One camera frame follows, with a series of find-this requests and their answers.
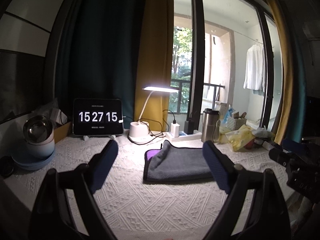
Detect white plastic bag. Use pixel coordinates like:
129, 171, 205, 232
252, 127, 276, 138

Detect white patterned tablecloth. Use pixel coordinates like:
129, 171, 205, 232
4, 129, 296, 240

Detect stainless steel tumbler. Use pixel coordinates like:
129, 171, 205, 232
201, 108, 220, 142

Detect red cup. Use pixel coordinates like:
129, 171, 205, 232
244, 139, 254, 150

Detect yellow curtain left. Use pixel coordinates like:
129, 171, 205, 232
134, 0, 174, 120

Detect black charger plug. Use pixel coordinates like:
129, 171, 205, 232
184, 120, 194, 134

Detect dark green curtain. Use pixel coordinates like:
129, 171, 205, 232
55, 0, 146, 119

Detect white hanging shirt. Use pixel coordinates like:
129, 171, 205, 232
243, 44, 266, 95

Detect white desk lamp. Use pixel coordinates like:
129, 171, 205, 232
128, 85, 178, 145

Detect stacked blue white bowls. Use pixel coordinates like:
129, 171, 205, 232
11, 115, 55, 171

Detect white power strip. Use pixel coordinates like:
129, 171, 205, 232
164, 130, 202, 142

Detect white charger plug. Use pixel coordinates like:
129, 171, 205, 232
170, 120, 180, 138

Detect purple and grey towel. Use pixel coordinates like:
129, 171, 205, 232
143, 140, 214, 184

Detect white woven storage basket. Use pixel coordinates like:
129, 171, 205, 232
227, 117, 247, 131

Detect cardboard box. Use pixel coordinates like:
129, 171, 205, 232
54, 122, 72, 144

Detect yellow plastic snack bag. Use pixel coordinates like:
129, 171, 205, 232
225, 125, 255, 152

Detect yellow curtain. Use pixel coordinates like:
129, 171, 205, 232
134, 0, 174, 120
266, 0, 293, 144

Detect tablet showing clock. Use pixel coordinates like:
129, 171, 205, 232
73, 99, 124, 137

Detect yellow curtain right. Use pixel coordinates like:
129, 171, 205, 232
266, 0, 293, 144

